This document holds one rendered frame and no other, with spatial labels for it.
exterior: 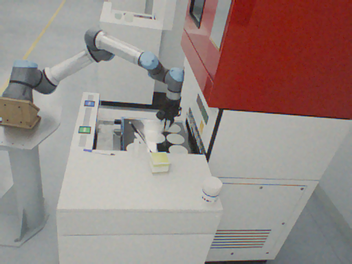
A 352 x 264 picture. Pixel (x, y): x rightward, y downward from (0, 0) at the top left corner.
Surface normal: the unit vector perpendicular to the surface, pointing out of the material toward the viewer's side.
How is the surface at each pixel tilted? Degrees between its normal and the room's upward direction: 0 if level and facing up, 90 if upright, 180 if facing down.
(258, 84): 90
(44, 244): 0
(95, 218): 90
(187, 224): 90
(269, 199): 90
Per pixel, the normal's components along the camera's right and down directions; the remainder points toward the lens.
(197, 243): 0.14, 0.57
